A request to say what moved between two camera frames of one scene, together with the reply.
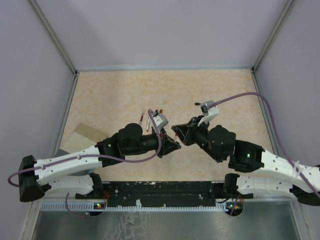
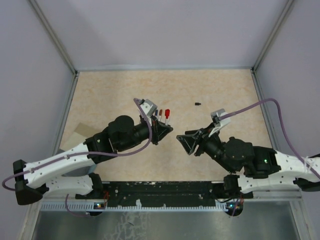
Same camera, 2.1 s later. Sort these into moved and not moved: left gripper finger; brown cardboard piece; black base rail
Moved: left gripper finger
Not moved: brown cardboard piece; black base rail
